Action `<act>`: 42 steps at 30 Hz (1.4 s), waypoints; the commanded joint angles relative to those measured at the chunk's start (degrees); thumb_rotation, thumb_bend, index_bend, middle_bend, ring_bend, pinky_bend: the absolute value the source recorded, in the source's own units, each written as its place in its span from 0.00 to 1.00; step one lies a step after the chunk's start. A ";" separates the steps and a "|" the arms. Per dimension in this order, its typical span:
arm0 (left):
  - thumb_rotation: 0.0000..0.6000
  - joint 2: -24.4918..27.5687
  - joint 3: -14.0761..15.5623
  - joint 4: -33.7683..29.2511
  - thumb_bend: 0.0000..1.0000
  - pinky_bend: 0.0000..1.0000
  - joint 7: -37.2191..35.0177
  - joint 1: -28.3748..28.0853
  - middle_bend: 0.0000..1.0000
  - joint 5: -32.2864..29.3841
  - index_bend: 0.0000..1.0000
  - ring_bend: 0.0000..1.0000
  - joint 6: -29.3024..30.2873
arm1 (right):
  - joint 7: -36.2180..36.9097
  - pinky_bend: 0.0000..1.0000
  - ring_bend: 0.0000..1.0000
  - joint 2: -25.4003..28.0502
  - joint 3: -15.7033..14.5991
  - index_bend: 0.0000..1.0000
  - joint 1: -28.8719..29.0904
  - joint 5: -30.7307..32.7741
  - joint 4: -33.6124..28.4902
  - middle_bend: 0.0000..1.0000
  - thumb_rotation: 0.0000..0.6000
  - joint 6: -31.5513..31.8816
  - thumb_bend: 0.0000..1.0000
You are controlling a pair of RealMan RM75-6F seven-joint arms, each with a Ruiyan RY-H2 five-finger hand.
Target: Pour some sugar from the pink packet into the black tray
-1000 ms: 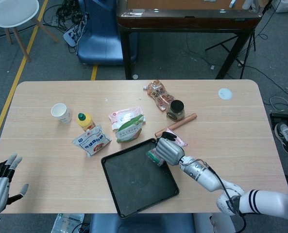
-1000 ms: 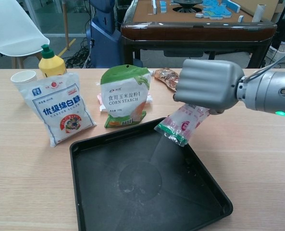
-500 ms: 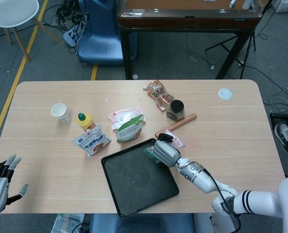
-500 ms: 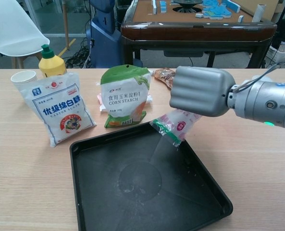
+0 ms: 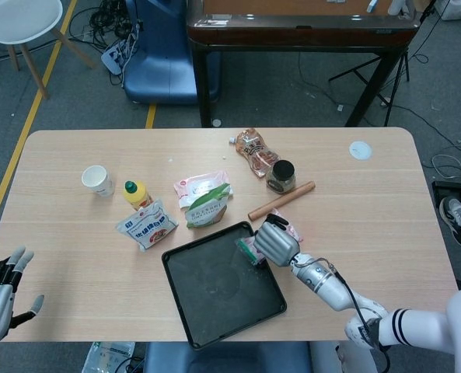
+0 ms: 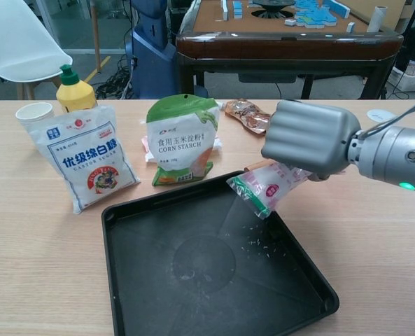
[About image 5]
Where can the dark wooden framed table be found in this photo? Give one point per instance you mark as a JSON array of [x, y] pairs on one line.
[[292, 27]]

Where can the yellow bottle with green cap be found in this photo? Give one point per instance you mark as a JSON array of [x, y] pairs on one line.
[[136, 196]]

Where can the wooden rolling pin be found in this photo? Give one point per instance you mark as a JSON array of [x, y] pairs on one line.
[[288, 198]]

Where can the black tripod stand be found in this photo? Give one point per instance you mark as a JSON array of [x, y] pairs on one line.
[[370, 70]]

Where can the small white floor disc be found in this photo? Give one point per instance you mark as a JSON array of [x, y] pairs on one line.
[[216, 122]]

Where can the blue padded seat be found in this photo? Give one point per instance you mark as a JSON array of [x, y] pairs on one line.
[[222, 357]]

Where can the white chair with wooden legs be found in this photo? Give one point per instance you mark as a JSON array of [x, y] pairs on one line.
[[16, 21]]

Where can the white robot torso shell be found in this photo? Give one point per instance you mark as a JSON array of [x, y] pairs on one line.
[[331, 359]]

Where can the pink white flat bag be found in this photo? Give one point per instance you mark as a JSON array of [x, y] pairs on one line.
[[195, 188]]

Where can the grey black sneaker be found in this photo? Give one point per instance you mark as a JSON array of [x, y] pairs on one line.
[[453, 217]]

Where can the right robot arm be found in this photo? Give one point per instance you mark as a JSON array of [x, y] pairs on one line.
[[331, 283]]

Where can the white paper cup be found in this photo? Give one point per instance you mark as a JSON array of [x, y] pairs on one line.
[[96, 180]]

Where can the blue machine base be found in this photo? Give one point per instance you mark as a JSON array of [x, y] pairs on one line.
[[160, 58]]

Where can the small pink candy packet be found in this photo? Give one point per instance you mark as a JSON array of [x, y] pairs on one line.
[[247, 247]]

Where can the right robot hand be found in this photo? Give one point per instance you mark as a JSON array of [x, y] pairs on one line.
[[274, 242]]

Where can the clear plastic bag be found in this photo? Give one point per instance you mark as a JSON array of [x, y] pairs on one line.
[[107, 357]]

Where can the white round disc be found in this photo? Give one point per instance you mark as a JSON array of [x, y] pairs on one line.
[[360, 150]]

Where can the green white starch bag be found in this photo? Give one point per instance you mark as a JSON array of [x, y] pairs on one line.
[[207, 210]]

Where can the white sugar bag red print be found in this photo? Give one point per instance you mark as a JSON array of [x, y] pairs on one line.
[[146, 227]]

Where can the brown spouted sauce pouch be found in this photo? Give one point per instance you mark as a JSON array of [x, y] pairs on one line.
[[255, 151]]

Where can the black flat case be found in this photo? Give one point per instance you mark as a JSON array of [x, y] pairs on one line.
[[445, 190]]

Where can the black plastic tray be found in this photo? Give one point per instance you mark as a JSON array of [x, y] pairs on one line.
[[218, 287]]

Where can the glass jar with black lid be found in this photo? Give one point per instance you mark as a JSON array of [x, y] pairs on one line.
[[281, 176]]

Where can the white power strip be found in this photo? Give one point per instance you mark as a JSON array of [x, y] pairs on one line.
[[115, 58]]

